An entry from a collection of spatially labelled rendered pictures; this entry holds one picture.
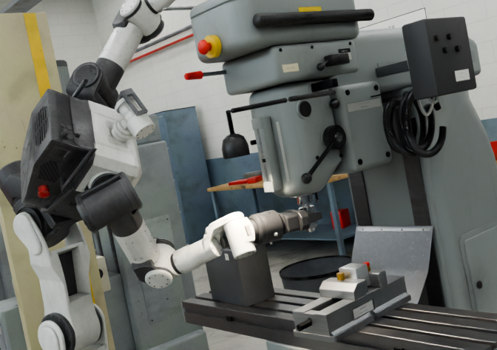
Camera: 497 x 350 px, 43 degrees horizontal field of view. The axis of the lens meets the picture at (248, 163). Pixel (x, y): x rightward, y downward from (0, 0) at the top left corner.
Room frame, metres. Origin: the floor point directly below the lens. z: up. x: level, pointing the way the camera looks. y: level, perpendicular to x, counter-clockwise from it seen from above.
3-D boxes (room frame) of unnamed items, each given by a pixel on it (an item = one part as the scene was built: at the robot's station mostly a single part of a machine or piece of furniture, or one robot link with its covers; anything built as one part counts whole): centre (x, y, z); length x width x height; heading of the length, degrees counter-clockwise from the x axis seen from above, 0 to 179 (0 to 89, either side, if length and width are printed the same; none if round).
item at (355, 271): (1.75, -0.23, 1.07); 0.06 x 0.05 x 0.06; 41
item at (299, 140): (1.86, -0.15, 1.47); 0.21 x 0.19 x 0.32; 39
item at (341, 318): (1.73, -0.21, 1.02); 0.35 x 0.15 x 0.11; 131
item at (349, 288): (1.72, -0.19, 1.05); 0.12 x 0.06 x 0.04; 41
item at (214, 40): (1.72, 0.04, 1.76); 0.06 x 0.02 x 0.06; 39
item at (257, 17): (1.77, -0.26, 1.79); 0.45 x 0.04 x 0.04; 129
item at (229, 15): (1.87, -0.15, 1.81); 0.47 x 0.26 x 0.16; 129
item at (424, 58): (1.79, -0.59, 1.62); 0.20 x 0.09 x 0.21; 129
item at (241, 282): (2.15, 0.11, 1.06); 0.22 x 0.12 x 0.20; 33
